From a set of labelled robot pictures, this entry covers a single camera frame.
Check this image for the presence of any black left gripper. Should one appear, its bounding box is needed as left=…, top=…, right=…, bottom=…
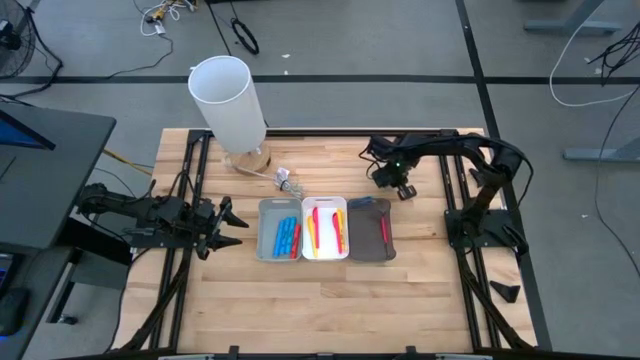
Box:
left=192, top=197, right=250, bottom=260

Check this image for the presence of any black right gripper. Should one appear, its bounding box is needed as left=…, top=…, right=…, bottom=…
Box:
left=367, top=135, right=419, bottom=201

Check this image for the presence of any red marker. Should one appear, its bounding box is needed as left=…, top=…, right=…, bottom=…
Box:
left=289, top=223, right=302, bottom=260

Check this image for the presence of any smoky transparent plastic bin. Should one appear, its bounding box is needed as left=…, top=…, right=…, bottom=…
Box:
left=347, top=196, right=397, bottom=263

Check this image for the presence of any light grey plastic bin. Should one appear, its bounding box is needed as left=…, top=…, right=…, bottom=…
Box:
left=255, top=197, right=304, bottom=263

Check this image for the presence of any crumpled clear wrapper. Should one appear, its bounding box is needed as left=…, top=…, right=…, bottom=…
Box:
left=239, top=164, right=307, bottom=199

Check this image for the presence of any white plastic bin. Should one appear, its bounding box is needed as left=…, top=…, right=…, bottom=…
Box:
left=300, top=194, right=350, bottom=262

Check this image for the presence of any white cylinder container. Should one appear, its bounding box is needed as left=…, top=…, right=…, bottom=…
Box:
left=187, top=54, right=273, bottom=176

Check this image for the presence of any black desk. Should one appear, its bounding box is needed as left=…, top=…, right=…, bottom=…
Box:
left=0, top=102, right=134, bottom=360

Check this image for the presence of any grey desk leg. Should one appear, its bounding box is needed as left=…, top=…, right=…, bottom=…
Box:
left=563, top=137, right=640, bottom=164
left=522, top=0, right=626, bottom=36

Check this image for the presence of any black computer monitor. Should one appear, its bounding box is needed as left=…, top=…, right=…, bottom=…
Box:
left=0, top=109, right=56, bottom=151

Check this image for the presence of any black computer mouse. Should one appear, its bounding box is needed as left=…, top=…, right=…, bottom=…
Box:
left=0, top=287, right=29, bottom=336

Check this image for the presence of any black floor fan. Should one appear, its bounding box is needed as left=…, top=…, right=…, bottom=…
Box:
left=0, top=0, right=37, bottom=81

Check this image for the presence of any black aluminium rig frame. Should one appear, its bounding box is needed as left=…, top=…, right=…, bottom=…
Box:
left=112, top=127, right=539, bottom=360

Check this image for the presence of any yellow cable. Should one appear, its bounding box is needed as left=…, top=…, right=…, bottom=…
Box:
left=103, top=148, right=154, bottom=177

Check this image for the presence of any long white cable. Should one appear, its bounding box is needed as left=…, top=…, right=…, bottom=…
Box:
left=548, top=0, right=640, bottom=109

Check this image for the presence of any coiled black cable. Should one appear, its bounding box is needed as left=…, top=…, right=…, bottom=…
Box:
left=230, top=17, right=261, bottom=56

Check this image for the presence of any thin black cable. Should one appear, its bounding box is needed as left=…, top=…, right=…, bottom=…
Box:
left=107, top=33, right=175, bottom=80

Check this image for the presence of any long black cable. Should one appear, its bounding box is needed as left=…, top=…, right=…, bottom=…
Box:
left=593, top=84, right=640, bottom=279

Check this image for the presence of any white cable with plug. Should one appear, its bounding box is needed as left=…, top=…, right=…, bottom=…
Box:
left=139, top=0, right=197, bottom=38

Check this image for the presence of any black fan power cable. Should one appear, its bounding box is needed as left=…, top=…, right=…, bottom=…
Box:
left=0, top=7, right=65, bottom=101

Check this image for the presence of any black cable bundle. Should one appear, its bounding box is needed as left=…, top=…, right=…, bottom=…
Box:
left=587, top=22, right=640, bottom=87

